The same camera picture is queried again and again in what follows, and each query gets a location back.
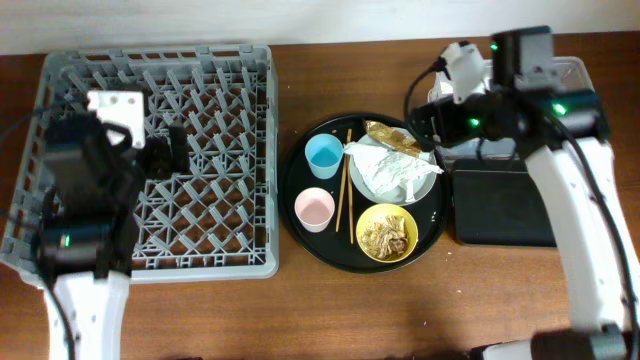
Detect gold brown snack wrapper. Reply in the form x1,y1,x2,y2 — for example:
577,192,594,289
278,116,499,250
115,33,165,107
364,120,422,158

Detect white paper napkin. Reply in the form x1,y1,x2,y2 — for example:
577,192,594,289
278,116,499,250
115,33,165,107
342,141,445,203

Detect yellow bowl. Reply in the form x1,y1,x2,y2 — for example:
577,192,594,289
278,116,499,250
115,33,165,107
356,204,419,264

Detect peanut shell food scraps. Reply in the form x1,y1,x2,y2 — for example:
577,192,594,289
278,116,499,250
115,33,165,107
360,215,409,261

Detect pink plastic cup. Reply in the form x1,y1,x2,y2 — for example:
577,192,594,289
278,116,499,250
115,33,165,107
294,187,335,233

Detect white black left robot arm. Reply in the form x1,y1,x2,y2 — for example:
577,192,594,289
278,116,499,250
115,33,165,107
32,112,188,359

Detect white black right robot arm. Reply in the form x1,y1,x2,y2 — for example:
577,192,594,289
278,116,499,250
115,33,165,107
404,26,639,359

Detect grey plastic dishwasher rack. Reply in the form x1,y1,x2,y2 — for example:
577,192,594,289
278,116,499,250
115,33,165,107
1,45,279,284

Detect black rectangular waste tray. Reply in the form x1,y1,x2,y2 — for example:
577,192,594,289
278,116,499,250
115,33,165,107
451,159,556,248

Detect clear plastic waste bin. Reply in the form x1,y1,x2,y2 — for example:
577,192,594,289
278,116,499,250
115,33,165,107
428,56,594,160

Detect grey round plate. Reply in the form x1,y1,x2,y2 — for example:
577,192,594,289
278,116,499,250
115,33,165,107
348,127,438,207

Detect left wooden chopstick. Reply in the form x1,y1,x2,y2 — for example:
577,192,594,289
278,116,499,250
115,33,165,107
335,128,352,233

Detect wooden chopstick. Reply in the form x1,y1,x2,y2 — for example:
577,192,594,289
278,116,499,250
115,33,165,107
335,128,352,233
346,155,355,245

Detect right wooden chopstick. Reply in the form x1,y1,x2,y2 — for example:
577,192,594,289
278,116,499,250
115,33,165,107
346,155,355,245

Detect round black serving tray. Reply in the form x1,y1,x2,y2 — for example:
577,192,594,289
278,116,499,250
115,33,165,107
278,112,452,274

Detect light blue plastic cup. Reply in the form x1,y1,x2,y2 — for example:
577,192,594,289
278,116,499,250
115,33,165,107
304,134,343,180

